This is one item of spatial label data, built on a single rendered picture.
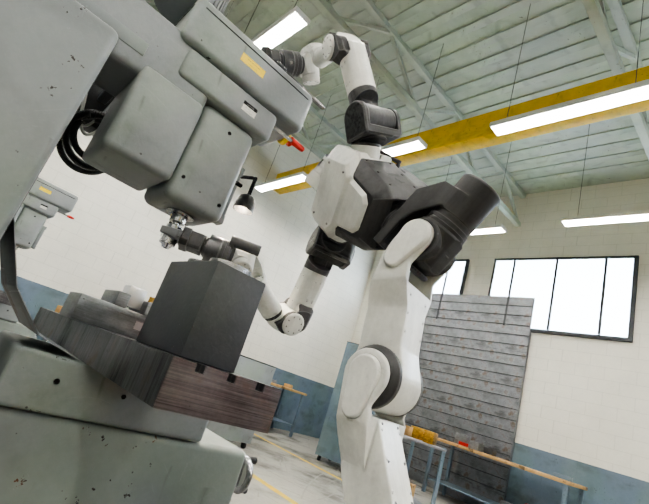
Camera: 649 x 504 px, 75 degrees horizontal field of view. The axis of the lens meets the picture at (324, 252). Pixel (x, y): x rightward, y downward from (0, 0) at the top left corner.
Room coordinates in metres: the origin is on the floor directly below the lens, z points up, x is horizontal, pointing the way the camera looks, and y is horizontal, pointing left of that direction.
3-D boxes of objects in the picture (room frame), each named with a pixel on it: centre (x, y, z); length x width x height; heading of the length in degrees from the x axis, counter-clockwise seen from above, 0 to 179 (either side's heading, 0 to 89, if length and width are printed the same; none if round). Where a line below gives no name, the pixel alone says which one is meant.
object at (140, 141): (1.12, 0.61, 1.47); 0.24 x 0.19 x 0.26; 38
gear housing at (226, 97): (1.22, 0.49, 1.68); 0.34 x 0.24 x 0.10; 128
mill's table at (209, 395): (1.26, 0.47, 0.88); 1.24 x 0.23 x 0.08; 38
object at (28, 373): (1.24, 0.45, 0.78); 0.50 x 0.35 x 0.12; 128
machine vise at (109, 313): (1.32, 0.48, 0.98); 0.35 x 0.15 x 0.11; 128
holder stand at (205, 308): (0.91, 0.21, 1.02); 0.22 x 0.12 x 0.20; 40
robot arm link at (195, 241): (1.26, 0.36, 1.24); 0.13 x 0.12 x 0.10; 14
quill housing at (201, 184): (1.24, 0.46, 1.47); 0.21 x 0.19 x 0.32; 38
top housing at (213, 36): (1.23, 0.46, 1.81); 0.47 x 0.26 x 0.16; 128
